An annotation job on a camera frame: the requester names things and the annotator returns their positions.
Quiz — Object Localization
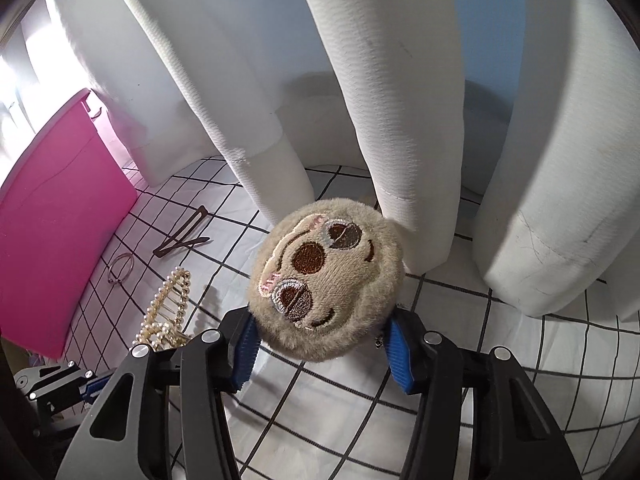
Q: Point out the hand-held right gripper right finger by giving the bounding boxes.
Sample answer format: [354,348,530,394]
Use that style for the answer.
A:
[382,310,583,480]

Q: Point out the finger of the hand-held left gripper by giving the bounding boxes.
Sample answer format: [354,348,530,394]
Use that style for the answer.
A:
[82,370,118,406]

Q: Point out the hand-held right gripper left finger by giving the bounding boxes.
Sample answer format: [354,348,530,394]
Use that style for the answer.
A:
[55,305,261,480]

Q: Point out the beige sloth plush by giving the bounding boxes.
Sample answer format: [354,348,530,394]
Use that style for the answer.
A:
[247,197,405,363]

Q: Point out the pink plastic bin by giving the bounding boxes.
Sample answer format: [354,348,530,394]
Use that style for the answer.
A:
[0,87,138,361]

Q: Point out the pearl hair claw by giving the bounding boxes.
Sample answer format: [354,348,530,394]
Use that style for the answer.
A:
[131,267,196,353]

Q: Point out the white black-grid tablecloth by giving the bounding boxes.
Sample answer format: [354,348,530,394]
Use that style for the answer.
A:
[60,157,640,480]

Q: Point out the black metal hairpin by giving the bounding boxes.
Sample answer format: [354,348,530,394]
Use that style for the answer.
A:
[152,206,211,260]

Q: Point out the white thick curtain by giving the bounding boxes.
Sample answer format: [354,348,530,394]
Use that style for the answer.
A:
[102,0,640,318]

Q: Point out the white sheer curtain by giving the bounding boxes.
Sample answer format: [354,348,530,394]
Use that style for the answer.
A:
[30,0,176,186]

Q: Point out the small metal ring bracelet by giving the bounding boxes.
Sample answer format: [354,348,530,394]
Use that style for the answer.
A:
[107,252,136,286]

